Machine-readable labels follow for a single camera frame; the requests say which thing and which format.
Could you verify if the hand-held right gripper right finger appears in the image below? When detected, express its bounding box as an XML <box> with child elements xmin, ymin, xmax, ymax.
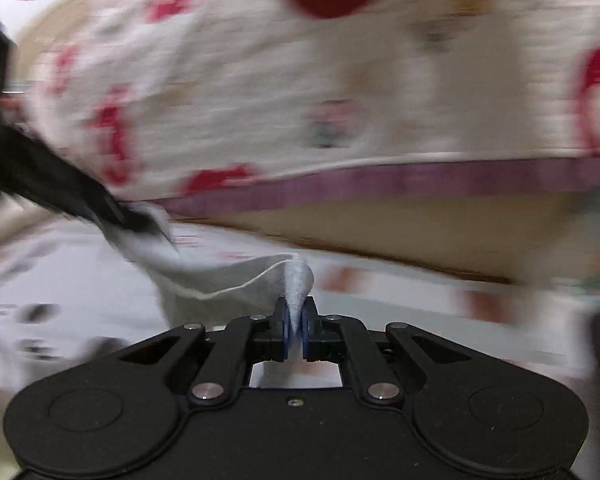
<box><xmin>301</xmin><ymin>297</ymin><xmax>473</xmax><ymax>405</ymax></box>

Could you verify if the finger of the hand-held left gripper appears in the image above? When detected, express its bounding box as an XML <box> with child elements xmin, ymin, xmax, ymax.
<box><xmin>10</xmin><ymin>125</ymin><xmax>168</xmax><ymax>241</ymax></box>

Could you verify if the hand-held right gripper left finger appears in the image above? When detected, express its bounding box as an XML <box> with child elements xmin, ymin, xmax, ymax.
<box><xmin>117</xmin><ymin>297</ymin><xmax>291</xmax><ymax>406</ymax></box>

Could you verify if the light grey shirt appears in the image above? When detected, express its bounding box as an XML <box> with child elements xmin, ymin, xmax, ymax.
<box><xmin>107</xmin><ymin>202</ymin><xmax>315</xmax><ymax>391</ymax></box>

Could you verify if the white quilt with red bears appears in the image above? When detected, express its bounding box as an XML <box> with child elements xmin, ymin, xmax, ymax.
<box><xmin>25</xmin><ymin>0</ymin><xmax>600</xmax><ymax>211</ymax></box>

